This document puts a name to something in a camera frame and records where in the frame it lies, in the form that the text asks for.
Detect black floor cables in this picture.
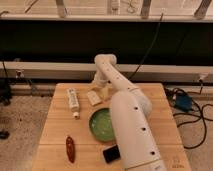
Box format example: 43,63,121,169
165,87,213,150

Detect white toothpaste tube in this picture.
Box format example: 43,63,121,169
67,88,80,119

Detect green ceramic bowl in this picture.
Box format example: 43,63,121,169
89,108,115,142

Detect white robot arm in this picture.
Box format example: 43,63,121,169
93,54,167,171

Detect blue power adapter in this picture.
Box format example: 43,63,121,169
175,95,192,112

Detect black hanging cable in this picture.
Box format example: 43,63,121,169
127,13,165,82

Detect red chili pepper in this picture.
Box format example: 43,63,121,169
66,136,75,163

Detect black smartphone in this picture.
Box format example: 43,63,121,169
103,145,120,163

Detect black object at left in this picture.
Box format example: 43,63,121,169
0,79,12,106

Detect grey metal rail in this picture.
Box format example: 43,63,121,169
0,61,213,84

